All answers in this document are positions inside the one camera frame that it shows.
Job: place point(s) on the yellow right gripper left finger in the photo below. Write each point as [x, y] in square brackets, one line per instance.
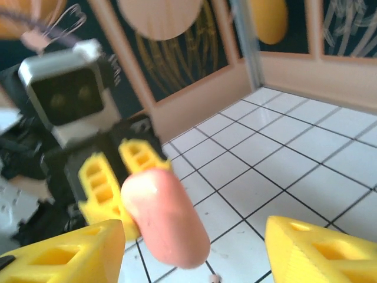
[73, 259]

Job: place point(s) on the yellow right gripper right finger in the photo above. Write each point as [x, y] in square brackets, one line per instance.
[309, 259]

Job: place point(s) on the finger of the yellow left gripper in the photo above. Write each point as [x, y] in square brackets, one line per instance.
[97, 182]
[141, 156]

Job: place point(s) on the pink earbud charging case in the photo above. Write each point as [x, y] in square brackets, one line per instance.
[168, 218]

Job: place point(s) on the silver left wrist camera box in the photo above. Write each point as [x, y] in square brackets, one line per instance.
[64, 94]

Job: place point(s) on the aluminium frame post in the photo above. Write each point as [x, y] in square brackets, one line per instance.
[248, 44]

